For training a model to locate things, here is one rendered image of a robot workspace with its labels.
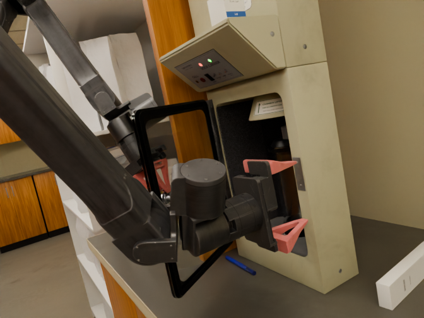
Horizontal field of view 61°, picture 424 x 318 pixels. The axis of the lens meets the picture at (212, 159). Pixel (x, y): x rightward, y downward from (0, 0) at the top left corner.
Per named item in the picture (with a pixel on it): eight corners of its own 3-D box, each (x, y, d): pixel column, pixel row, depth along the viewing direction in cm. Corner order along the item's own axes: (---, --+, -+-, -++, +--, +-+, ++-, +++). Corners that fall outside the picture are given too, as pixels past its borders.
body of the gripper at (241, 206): (267, 175, 50) (223, 191, 47) (281, 243, 51) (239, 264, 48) (241, 173, 56) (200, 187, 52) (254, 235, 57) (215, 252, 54)
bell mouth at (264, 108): (287, 110, 98) (284, 90, 97) (339, 103, 83) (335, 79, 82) (235, 122, 90) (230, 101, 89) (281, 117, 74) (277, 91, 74)
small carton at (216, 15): (231, 31, 74) (226, 1, 73) (247, 23, 70) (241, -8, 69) (212, 32, 71) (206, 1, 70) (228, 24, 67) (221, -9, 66)
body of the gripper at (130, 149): (141, 172, 88) (125, 147, 88) (168, 150, 83) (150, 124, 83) (123, 179, 82) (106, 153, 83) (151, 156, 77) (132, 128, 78)
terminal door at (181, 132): (235, 240, 100) (206, 98, 94) (176, 302, 74) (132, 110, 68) (232, 240, 100) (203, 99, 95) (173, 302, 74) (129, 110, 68)
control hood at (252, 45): (205, 91, 96) (197, 53, 95) (288, 67, 68) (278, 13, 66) (166, 98, 90) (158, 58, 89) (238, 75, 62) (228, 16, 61)
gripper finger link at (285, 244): (315, 192, 54) (267, 212, 50) (323, 236, 55) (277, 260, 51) (285, 188, 60) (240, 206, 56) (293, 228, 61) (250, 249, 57)
